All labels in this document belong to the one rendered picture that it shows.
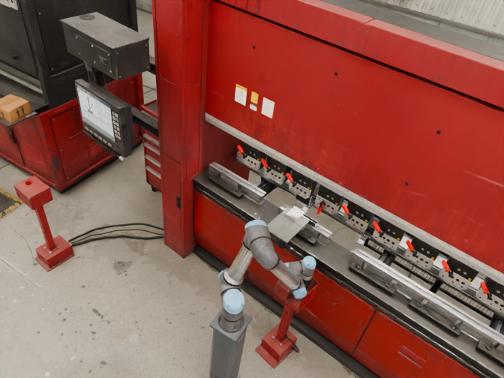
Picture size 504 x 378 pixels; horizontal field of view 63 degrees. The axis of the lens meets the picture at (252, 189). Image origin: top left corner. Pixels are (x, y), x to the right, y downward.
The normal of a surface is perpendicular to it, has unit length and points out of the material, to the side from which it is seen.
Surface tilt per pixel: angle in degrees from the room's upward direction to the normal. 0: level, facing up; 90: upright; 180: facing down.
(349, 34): 90
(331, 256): 0
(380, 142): 90
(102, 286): 0
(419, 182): 90
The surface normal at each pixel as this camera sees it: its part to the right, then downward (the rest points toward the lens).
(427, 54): -0.62, 0.47
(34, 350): 0.11, -0.75
